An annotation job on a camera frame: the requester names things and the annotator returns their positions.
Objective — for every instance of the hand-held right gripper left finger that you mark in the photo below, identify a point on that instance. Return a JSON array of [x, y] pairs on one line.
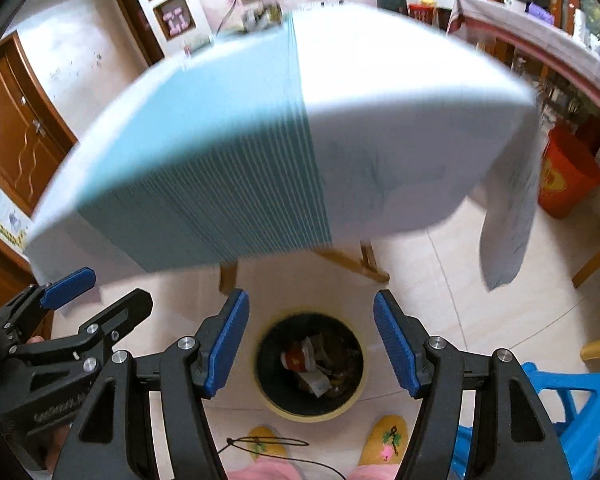
[[225, 345]]

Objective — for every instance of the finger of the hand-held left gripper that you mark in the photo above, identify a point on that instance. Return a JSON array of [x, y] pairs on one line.
[[125, 310], [70, 285]]

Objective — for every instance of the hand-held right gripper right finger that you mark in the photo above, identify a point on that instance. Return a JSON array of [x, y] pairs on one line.
[[395, 345]]

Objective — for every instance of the black bin with yellow rim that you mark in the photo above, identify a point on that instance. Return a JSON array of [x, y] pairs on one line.
[[270, 365]]

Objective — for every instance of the white pouch with red label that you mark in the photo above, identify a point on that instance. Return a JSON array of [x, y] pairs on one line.
[[295, 357]]

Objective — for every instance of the person's left hand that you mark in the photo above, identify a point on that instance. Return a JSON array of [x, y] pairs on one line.
[[57, 447]]

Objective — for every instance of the crumpled white wrapper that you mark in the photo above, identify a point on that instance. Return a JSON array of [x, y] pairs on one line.
[[317, 382]]

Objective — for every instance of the yellow knitted slipper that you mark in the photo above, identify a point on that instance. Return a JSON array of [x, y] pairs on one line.
[[382, 440], [267, 442]]

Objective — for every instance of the pink trousers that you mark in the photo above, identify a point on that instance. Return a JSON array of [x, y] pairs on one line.
[[270, 471]]

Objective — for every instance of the brown wooden door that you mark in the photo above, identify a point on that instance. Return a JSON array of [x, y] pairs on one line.
[[15, 125]]

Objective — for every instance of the blue plastic stool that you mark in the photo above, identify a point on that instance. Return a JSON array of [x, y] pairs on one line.
[[570, 410]]

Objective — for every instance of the light blue printed tablecloth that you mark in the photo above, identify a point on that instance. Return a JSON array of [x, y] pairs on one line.
[[380, 135]]

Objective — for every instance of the yellow wooden chair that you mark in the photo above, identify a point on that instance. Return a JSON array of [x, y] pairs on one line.
[[595, 260]]

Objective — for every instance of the orange plastic bucket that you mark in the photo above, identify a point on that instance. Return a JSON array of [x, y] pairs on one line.
[[565, 175]]

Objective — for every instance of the dark brown doorway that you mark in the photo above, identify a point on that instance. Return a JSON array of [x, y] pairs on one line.
[[135, 25]]

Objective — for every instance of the red plastic basket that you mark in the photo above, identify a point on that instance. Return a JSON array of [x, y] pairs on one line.
[[422, 11]]

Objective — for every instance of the side table with white cloth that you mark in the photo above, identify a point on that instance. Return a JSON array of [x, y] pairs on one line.
[[505, 20]]

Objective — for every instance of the cartoon wall border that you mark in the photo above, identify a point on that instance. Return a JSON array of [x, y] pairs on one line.
[[0, 220]]

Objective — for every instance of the wall niche with pink ornaments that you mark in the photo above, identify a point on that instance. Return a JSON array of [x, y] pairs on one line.
[[177, 15]]

